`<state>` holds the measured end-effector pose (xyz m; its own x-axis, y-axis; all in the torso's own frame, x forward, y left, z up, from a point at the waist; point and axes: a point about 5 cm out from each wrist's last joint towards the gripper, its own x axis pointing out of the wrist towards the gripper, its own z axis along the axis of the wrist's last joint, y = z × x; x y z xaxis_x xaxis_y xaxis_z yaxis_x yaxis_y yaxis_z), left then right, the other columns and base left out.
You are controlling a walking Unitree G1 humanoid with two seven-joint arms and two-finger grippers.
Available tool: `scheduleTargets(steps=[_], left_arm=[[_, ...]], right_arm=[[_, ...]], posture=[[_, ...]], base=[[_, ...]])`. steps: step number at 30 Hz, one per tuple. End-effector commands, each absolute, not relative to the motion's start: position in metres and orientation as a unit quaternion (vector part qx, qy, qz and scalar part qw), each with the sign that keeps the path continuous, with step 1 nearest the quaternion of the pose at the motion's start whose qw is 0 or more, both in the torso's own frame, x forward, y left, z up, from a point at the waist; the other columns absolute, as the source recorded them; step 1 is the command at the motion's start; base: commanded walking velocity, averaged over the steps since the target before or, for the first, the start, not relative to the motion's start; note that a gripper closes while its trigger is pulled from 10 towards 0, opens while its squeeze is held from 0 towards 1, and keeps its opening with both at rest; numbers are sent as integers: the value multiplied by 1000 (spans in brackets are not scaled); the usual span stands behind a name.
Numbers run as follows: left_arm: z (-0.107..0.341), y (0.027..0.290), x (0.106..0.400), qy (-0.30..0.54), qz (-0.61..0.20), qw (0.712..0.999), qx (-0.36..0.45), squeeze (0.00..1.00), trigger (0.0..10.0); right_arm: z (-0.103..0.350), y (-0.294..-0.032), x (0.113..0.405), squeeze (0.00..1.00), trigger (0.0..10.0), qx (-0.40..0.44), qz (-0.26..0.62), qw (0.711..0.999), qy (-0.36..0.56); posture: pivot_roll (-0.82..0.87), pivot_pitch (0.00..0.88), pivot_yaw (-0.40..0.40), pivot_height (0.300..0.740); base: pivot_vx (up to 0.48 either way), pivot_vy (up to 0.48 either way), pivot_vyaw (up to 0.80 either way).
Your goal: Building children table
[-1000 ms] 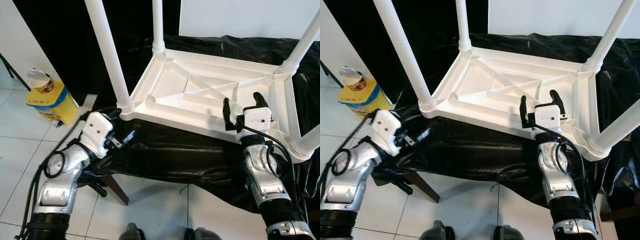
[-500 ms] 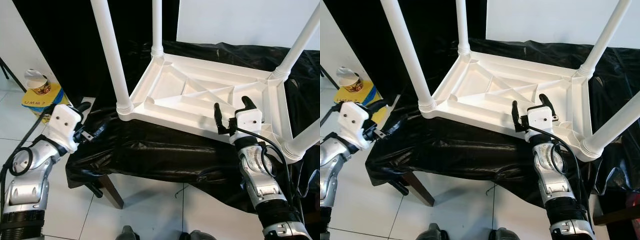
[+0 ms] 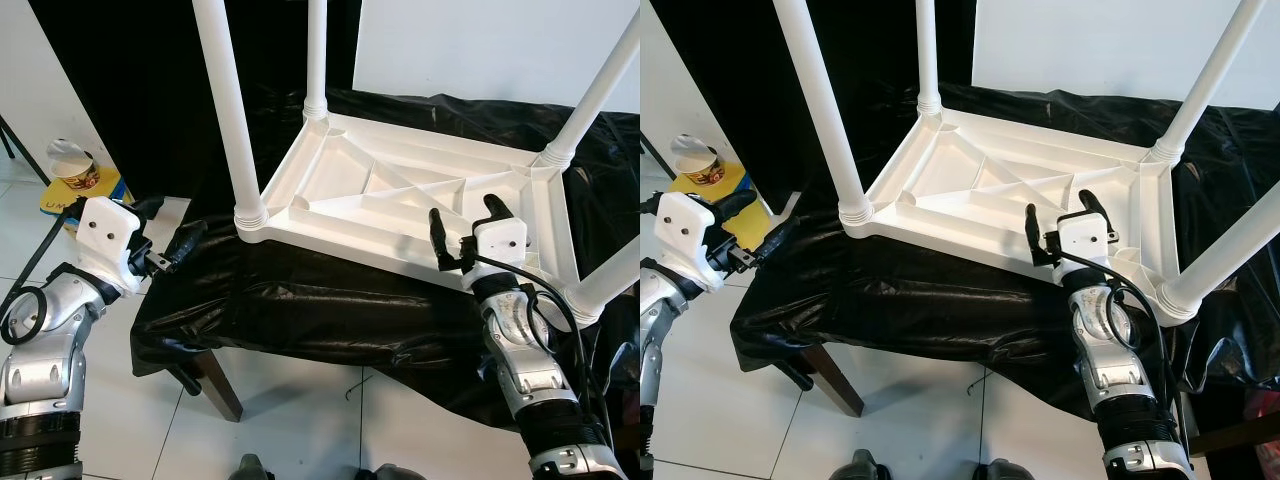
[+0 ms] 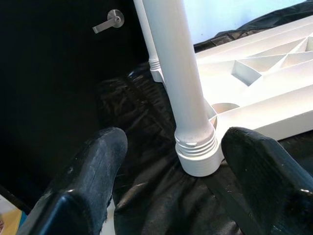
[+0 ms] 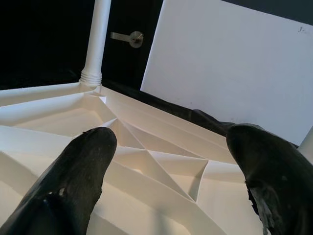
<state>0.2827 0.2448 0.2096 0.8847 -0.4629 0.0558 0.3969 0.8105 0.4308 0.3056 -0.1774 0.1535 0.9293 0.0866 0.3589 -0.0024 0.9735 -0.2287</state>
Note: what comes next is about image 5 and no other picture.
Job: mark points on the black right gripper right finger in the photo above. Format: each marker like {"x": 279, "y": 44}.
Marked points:
{"x": 276, "y": 176}

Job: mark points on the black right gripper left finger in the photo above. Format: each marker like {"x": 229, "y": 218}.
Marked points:
{"x": 68, "y": 181}

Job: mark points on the white plastic table leg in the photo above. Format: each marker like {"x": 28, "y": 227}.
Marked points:
{"x": 307, "y": 147}
{"x": 97, "y": 36}

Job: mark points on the white plastic table top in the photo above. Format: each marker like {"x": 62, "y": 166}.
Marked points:
{"x": 159, "y": 183}

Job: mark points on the black plastic table cover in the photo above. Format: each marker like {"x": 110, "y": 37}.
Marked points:
{"x": 171, "y": 105}

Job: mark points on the black door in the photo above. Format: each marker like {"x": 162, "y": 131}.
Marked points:
{"x": 36, "y": 36}

